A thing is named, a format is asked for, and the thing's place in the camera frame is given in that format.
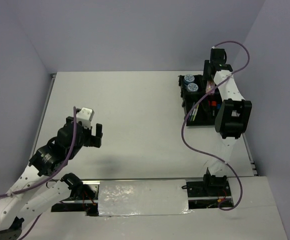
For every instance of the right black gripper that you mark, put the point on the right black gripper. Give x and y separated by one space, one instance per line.
206 76

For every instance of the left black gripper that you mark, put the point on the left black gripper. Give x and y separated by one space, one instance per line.
94 140

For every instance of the blue glitter jar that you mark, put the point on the blue glitter jar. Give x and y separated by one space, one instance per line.
188 79
192 87

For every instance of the orange highlighter marker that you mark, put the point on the orange highlighter marker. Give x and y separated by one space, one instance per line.
213 105

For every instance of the yellow green pen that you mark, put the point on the yellow green pen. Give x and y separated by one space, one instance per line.
196 112

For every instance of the pink glitter bottle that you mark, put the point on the pink glitter bottle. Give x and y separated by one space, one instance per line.
210 87

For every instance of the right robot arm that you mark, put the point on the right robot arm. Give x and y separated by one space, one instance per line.
231 119

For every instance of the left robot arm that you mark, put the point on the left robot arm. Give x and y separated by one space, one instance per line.
19 205

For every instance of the black divided organizer tray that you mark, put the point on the black divided organizer tray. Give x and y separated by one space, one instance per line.
203 113

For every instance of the silver foil tape strip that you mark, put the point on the silver foil tape strip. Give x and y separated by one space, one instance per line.
142 198

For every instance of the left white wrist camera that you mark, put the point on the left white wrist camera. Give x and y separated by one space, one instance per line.
84 117

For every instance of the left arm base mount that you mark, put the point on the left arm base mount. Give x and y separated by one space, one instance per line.
82 197

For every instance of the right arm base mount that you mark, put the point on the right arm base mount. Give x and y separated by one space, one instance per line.
208 193

